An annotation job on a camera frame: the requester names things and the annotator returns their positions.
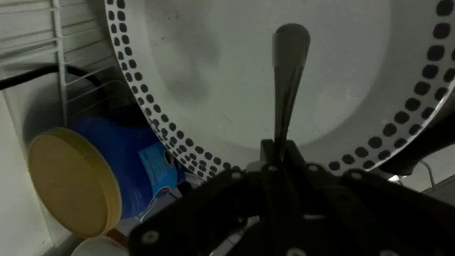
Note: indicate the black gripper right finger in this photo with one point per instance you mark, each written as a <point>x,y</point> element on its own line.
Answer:
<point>366,215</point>

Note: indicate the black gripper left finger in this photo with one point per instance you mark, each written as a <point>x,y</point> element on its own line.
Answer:
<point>203,219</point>

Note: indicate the white plate with dotted rim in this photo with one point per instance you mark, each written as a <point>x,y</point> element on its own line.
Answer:
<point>355,84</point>

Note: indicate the blue coffee can yellow lid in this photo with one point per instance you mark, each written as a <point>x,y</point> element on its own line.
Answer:
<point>100,171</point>

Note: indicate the white wire dish rack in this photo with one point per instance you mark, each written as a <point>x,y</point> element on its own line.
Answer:
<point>56,61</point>

